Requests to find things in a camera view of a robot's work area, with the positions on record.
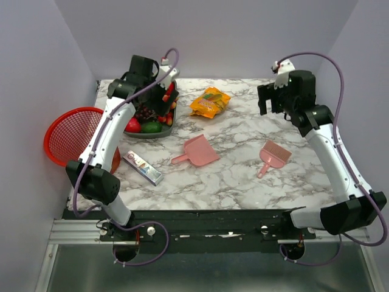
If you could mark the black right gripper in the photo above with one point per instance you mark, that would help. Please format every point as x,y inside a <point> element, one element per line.
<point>267,92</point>

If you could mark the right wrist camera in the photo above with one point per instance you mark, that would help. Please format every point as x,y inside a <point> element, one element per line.
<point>282,69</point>

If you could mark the orange snack bag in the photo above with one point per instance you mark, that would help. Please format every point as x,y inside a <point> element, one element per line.
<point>211,103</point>

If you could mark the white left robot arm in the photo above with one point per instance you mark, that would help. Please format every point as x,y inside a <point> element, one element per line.
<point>90,175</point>

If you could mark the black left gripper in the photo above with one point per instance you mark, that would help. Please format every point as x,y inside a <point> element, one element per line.
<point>160,107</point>

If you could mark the green toy avocado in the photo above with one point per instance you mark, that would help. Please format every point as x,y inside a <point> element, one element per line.
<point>151,127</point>

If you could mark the purple toy grapes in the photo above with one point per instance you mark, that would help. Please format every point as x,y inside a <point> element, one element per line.
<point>143,113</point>

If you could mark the silver toothpaste box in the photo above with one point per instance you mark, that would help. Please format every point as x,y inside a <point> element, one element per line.
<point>143,168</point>

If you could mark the toy cherries bunch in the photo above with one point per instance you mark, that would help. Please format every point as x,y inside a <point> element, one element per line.
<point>168,118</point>

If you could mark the aluminium frame rail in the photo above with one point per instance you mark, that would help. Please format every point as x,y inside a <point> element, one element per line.
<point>80,232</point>

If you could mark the pink plastic dustpan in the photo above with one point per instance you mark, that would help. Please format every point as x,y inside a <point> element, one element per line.
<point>198,151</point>

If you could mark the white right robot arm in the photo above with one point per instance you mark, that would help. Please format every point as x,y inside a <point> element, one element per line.
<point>293,94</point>

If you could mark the pink hand brush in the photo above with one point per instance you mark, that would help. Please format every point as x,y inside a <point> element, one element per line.
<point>273,156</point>

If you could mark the grey fruit tray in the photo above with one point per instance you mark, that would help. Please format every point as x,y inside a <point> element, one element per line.
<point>166,130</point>

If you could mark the red mesh waste basket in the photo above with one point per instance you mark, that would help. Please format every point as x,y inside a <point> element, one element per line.
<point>69,135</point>

